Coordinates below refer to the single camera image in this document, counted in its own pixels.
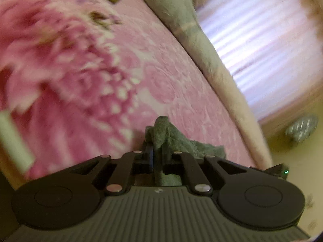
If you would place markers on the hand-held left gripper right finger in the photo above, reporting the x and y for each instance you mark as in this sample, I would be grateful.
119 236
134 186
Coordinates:
167 161

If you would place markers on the grey printed t-shirt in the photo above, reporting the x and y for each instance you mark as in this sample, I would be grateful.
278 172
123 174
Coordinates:
174 138

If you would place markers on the beige rolled bolster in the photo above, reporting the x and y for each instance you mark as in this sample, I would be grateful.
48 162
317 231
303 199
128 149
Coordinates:
201 45

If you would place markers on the pale striped curtain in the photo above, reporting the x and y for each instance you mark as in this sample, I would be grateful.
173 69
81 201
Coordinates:
262 42

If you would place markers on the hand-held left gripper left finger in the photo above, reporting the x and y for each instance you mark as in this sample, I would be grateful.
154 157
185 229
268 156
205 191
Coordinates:
151 159

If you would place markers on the crumpled silver bag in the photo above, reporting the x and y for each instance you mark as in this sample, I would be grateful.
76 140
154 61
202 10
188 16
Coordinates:
301 129

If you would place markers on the pink floral blanket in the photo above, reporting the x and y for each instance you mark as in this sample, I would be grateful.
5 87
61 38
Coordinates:
88 68

